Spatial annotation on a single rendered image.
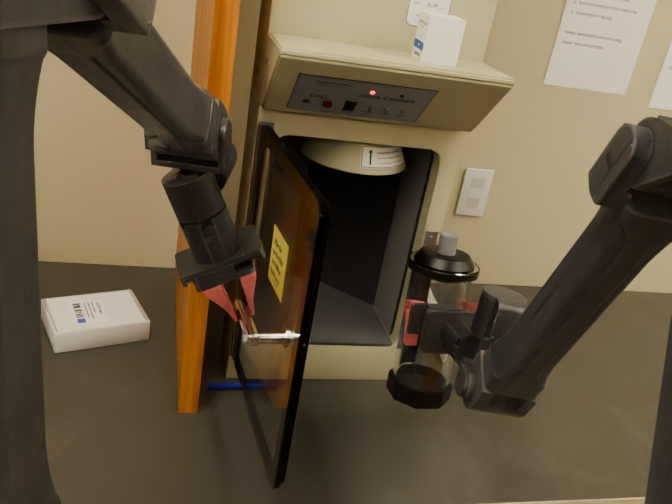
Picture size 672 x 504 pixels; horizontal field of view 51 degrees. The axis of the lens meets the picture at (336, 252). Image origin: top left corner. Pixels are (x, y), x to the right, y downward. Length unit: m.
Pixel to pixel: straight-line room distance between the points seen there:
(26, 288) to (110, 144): 1.10
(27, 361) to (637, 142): 0.45
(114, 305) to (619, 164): 0.96
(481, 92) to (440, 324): 0.32
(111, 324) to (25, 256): 0.88
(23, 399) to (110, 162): 1.11
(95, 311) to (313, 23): 0.63
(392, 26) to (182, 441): 0.67
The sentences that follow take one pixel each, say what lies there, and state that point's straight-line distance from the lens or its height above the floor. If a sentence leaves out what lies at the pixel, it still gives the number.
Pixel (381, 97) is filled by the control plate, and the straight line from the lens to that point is 0.97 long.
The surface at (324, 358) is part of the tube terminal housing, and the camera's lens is 1.22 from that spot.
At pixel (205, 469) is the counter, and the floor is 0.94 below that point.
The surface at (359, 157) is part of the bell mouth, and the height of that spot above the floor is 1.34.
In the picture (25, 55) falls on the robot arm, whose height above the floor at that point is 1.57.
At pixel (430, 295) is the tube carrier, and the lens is 1.03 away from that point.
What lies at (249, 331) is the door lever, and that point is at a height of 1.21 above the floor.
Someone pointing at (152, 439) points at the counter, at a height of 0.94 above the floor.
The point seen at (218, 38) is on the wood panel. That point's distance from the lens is 0.90.
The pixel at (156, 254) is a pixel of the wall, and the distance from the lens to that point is 1.57.
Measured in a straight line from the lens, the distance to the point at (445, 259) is 1.03.
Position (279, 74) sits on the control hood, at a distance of 0.92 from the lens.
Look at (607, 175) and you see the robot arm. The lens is 0.61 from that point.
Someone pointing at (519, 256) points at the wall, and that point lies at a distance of 1.78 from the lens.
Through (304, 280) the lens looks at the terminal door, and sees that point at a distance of 0.78.
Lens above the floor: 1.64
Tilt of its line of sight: 24 degrees down
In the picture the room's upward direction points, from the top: 10 degrees clockwise
